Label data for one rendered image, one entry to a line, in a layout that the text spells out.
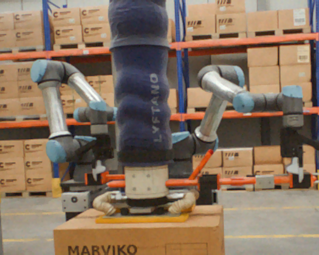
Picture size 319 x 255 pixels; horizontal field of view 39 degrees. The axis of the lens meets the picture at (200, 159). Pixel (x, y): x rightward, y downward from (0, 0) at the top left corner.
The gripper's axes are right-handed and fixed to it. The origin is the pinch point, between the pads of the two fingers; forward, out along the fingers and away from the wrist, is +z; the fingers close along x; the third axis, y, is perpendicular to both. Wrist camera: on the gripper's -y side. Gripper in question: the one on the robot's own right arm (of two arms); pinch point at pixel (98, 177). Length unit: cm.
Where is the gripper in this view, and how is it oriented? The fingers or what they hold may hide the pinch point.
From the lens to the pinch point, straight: 212.1
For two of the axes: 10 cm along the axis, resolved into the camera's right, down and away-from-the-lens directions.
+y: 9.9, -0.4, -1.2
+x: 1.2, -0.7, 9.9
